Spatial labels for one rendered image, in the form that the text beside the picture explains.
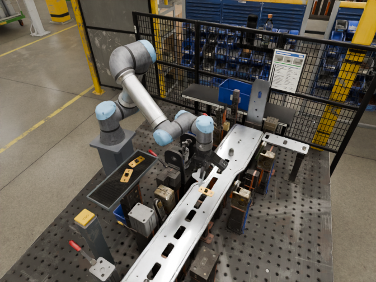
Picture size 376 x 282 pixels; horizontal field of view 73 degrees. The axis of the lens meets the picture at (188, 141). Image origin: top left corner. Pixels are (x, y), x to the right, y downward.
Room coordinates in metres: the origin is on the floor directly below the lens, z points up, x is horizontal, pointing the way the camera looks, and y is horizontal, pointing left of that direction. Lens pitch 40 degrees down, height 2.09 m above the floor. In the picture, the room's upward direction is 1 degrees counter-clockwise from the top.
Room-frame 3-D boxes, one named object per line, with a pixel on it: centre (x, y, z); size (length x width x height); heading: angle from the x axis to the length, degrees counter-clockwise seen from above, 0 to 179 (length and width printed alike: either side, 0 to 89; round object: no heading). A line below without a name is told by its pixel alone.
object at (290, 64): (1.70, -0.70, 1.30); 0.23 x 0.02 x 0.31; 59
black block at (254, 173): (1.02, -0.38, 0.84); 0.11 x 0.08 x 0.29; 59
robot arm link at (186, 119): (0.95, 0.01, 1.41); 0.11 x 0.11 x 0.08; 46
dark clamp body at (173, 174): (0.95, 0.09, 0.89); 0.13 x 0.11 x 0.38; 59
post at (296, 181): (1.21, -0.74, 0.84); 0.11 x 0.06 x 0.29; 59
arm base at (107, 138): (1.23, 0.46, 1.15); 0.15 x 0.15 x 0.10
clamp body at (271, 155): (1.12, -0.48, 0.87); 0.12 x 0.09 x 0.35; 59
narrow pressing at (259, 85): (1.50, -0.48, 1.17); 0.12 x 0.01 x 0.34; 59
